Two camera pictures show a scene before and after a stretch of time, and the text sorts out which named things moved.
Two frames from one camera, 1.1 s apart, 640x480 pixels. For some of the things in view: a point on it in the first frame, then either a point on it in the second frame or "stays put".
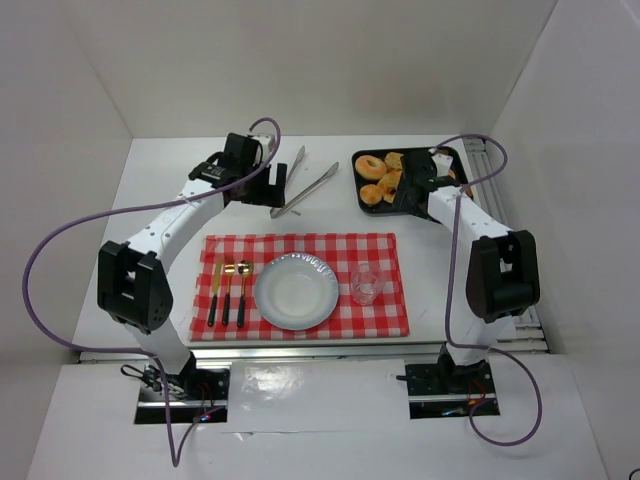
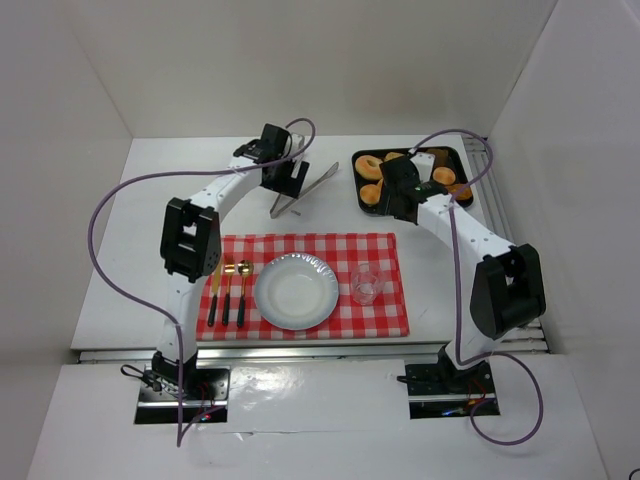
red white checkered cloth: (370, 300) stays put
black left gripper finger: (277, 191) -> (295, 184)
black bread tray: (378, 175) stays put
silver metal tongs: (278, 210) stays put
